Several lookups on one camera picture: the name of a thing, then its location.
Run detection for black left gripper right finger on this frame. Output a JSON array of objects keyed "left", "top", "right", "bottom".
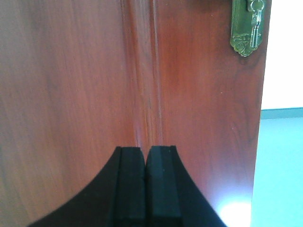
[{"left": 145, "top": 146, "right": 225, "bottom": 227}]

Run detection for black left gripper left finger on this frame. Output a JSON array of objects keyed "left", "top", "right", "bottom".
[{"left": 31, "top": 147, "right": 146, "bottom": 227}]

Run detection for brown wooden door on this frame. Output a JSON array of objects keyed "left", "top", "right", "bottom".
[{"left": 0, "top": 0, "right": 271, "bottom": 227}]

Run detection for brass door lock plate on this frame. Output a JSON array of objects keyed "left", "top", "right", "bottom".
[{"left": 231, "top": 0, "right": 266, "bottom": 57}]

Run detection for silver keys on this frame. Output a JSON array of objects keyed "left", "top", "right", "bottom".
[{"left": 247, "top": 0, "right": 265, "bottom": 49}]

